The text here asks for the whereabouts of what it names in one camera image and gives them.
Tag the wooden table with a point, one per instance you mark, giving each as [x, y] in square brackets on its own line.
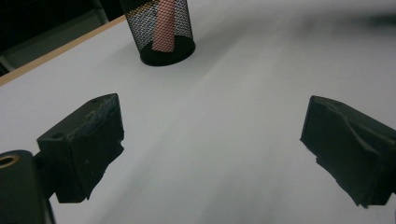
[59, 49]

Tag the black mesh pen holder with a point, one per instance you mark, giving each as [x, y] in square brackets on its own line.
[146, 34]

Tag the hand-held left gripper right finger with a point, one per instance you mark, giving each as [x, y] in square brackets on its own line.
[351, 149]

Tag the pink hairbrush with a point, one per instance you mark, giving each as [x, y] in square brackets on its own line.
[164, 25]

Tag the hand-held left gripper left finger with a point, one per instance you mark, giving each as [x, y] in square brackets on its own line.
[82, 146]

